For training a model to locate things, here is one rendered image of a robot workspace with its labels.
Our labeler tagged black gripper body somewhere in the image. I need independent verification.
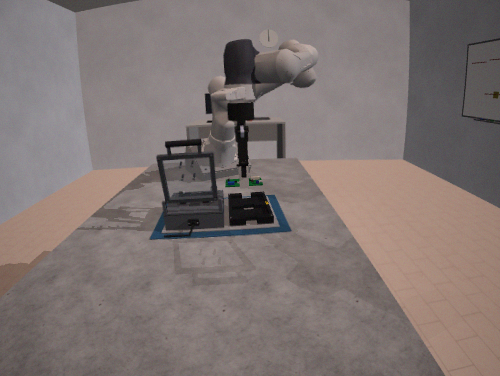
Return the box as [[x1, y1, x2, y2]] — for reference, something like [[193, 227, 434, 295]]
[[227, 102, 254, 130]]

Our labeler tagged green circuit board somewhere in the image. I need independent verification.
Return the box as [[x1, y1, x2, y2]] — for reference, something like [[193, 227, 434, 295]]
[[225, 176, 263, 187]]

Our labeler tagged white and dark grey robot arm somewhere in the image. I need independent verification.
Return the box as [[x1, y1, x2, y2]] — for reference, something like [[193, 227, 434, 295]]
[[201, 39, 318, 168]]

